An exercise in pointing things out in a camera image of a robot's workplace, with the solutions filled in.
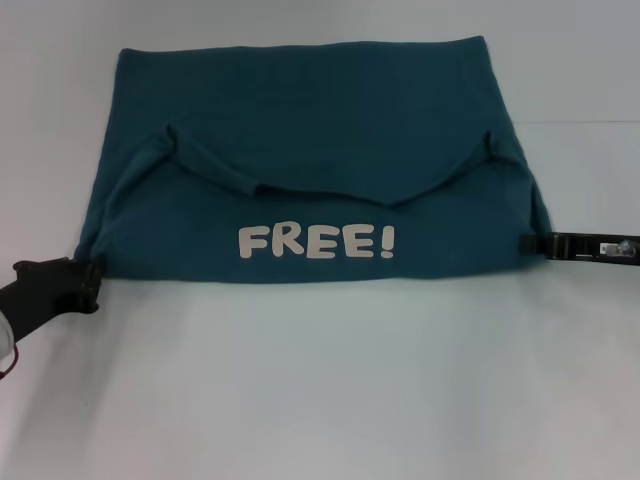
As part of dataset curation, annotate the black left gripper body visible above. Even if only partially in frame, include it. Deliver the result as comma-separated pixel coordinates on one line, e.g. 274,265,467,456
0,256,100,347

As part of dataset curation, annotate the blue shirt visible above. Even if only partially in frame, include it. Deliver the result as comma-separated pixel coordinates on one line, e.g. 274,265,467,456
73,34,555,287

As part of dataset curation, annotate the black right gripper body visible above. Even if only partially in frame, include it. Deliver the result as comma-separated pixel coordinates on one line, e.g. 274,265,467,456
550,232,640,264

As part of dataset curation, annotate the left arm cable with plug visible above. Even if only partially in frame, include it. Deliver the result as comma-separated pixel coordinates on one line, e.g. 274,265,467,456
0,347,20,379

